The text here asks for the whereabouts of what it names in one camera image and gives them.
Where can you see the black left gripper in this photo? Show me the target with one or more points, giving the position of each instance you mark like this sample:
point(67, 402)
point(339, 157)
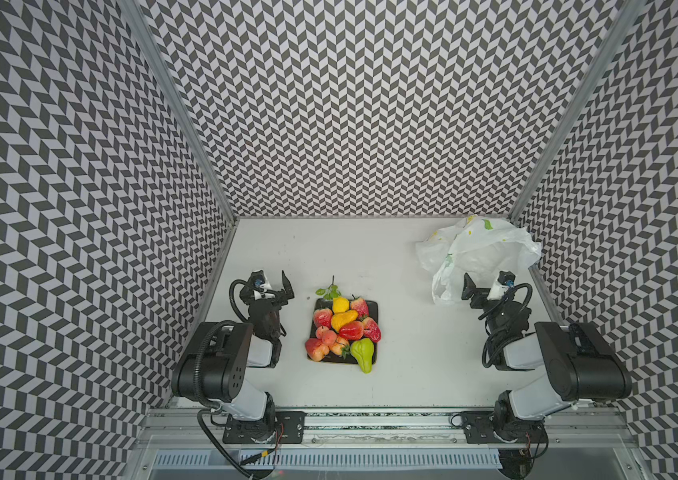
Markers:
point(279, 294)

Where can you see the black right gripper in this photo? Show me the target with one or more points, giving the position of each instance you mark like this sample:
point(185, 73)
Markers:
point(484, 299)

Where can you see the white plastic bag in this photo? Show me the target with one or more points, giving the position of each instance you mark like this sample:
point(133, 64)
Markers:
point(479, 246)

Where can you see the yellow fake pear with leaves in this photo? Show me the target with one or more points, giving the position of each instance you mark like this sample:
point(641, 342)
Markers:
point(330, 297)

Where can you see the orange yellow fake fruit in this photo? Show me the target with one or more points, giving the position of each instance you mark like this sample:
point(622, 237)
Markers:
point(339, 320)

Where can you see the red fake strawberry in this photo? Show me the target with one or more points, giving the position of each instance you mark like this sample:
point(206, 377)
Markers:
point(316, 349)

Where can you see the red strawberry shaped fake fruit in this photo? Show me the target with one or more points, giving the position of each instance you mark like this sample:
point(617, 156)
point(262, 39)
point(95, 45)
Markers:
point(360, 306)

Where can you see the dark red fake fruit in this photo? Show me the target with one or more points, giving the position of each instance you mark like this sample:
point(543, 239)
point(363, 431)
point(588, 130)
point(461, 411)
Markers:
point(352, 331)

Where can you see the red yellow fake apple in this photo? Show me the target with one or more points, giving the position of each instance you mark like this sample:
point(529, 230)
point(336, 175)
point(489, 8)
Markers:
point(371, 330)

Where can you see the green fake fruit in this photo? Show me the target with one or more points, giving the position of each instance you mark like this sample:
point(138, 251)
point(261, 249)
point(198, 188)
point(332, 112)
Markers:
point(363, 351)

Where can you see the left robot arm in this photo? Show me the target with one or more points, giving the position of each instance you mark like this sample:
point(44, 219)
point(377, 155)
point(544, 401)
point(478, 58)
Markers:
point(212, 370)

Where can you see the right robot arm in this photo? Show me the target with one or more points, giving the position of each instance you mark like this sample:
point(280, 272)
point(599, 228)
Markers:
point(576, 363)

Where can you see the black tray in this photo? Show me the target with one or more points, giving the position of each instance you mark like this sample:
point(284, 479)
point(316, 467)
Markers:
point(331, 358)

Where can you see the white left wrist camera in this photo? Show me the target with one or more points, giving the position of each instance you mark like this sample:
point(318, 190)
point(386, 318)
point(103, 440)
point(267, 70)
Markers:
point(261, 286)

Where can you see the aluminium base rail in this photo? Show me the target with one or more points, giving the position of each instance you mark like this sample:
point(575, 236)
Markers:
point(594, 427)

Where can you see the aluminium corner post right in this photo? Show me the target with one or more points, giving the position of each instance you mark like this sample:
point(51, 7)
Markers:
point(614, 38)

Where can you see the aluminium corner post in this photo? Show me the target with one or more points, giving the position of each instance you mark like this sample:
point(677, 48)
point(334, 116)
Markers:
point(614, 38)
point(135, 18)

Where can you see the aluminium corner post left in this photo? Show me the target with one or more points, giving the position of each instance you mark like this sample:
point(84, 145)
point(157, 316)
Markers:
point(135, 18)

